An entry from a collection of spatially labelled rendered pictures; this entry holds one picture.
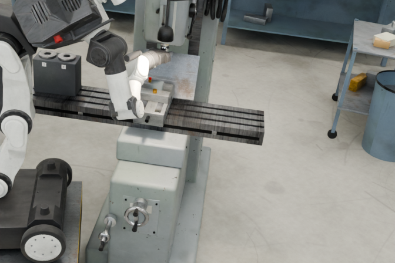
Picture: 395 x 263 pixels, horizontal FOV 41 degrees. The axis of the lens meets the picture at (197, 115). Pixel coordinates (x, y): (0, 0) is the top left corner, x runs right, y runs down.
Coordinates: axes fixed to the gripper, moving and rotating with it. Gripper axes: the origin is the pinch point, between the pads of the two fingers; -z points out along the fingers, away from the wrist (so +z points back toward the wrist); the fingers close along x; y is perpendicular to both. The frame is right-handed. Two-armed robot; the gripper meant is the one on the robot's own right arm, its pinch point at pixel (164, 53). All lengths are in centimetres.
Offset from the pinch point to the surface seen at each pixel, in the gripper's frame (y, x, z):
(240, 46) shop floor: 118, 103, -332
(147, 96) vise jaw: 21.1, 1.3, 9.7
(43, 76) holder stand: 21, 54, 28
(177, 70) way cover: 22.5, 9.5, -31.5
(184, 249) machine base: 104, -31, 11
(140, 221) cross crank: 63, -24, 47
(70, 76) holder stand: 19, 41, 22
